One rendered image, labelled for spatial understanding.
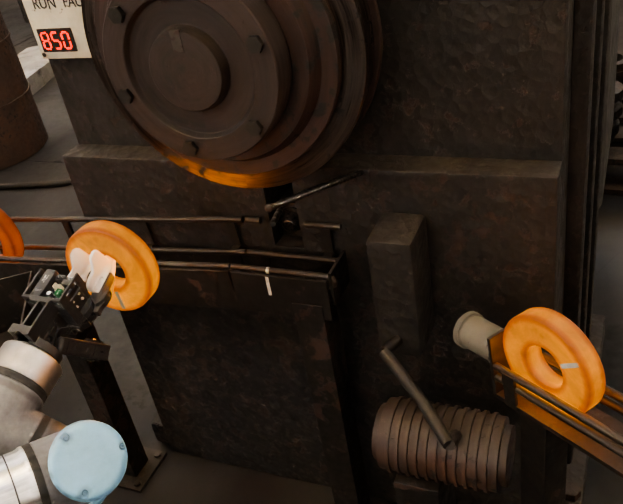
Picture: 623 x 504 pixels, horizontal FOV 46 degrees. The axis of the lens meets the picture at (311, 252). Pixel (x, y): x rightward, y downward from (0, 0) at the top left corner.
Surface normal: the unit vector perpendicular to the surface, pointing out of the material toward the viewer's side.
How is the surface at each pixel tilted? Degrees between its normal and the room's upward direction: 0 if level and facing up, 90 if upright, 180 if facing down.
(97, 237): 89
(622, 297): 0
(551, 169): 0
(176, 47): 90
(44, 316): 90
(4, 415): 51
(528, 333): 90
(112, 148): 0
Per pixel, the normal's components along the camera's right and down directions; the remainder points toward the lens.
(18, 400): 0.63, -0.27
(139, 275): -0.35, 0.54
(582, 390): -0.83, 0.40
